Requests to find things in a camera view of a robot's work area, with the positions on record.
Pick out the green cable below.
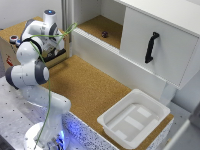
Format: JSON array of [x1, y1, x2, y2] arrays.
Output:
[[19, 21, 79, 150]]

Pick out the black door handle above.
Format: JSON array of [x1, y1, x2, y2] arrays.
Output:
[[144, 31, 161, 65]]

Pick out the white sliding door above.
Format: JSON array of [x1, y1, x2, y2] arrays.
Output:
[[118, 6, 200, 91]]

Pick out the white cabinet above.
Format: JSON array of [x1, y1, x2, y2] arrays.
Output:
[[71, 0, 200, 108]]

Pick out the white plastic box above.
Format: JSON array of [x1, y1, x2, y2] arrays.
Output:
[[96, 88, 172, 150]]

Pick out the purple block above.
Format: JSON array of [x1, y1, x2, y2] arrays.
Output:
[[101, 30, 110, 39]]

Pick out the red button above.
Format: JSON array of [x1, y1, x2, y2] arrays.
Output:
[[9, 34, 18, 43]]

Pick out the black drawer handle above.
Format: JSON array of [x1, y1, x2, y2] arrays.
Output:
[[41, 49, 67, 65]]

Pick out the wooden drawer box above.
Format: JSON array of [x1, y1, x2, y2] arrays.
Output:
[[0, 16, 71, 70]]

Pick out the blue button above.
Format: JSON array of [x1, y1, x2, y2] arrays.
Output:
[[15, 39, 23, 47]]

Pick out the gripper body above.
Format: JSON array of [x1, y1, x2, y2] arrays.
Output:
[[45, 35, 66, 54]]

